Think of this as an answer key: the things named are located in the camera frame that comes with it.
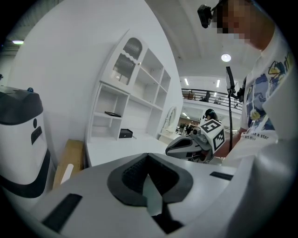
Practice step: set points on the black balcony railing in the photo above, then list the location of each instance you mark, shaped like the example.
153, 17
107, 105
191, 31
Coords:
209, 96

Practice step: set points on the person in white t-shirt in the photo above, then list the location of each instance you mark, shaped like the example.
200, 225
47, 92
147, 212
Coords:
260, 93

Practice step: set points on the black head camera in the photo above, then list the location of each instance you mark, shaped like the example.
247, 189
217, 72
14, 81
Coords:
205, 15

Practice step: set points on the white shelf compartment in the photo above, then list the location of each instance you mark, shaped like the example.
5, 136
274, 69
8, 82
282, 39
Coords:
111, 100

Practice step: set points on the small black box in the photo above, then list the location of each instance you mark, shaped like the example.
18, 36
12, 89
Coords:
125, 133

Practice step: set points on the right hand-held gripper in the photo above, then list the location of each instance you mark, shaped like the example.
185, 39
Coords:
213, 134

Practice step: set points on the person's head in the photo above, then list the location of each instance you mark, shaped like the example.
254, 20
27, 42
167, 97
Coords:
251, 21

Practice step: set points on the oblong ceiling light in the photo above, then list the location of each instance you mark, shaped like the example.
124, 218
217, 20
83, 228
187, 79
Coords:
18, 42

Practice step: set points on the white ceiling tube light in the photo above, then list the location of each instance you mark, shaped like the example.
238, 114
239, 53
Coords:
218, 83
186, 81

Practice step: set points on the framed black and white picture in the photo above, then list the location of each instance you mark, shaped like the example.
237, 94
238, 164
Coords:
113, 114

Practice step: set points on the person's right forearm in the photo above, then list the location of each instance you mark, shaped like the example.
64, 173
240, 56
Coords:
229, 145

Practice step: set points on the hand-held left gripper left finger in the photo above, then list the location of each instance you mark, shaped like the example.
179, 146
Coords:
125, 179

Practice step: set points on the brown cardboard box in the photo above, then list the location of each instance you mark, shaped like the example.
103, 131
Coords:
69, 155

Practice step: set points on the white and black robot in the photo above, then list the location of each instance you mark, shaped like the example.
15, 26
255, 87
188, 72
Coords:
21, 144

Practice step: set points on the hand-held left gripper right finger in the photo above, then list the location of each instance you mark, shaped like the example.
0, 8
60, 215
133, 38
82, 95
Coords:
172, 176

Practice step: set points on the arched glass cabinet door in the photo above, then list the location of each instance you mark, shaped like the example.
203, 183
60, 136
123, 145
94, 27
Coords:
126, 62

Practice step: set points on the round ceiling light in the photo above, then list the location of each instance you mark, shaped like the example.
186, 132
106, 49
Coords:
226, 57

